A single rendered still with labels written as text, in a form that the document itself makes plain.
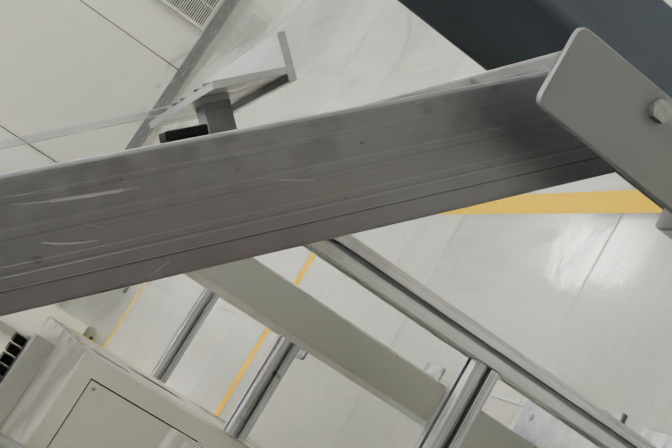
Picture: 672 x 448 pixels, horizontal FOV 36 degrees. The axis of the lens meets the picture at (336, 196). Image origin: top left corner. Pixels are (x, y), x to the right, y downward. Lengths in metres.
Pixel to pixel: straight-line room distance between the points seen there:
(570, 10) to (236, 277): 0.56
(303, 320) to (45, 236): 1.00
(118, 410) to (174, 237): 1.51
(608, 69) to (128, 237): 0.25
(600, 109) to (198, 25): 8.44
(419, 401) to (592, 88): 1.05
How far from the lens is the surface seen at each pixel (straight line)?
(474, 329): 1.35
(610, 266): 1.87
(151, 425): 2.01
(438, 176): 0.54
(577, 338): 1.83
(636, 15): 1.43
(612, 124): 0.54
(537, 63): 0.62
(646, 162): 0.55
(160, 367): 2.71
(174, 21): 8.91
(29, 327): 5.53
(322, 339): 1.47
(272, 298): 1.45
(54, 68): 8.70
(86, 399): 1.98
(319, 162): 0.51
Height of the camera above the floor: 0.95
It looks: 16 degrees down
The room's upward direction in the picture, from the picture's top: 55 degrees counter-clockwise
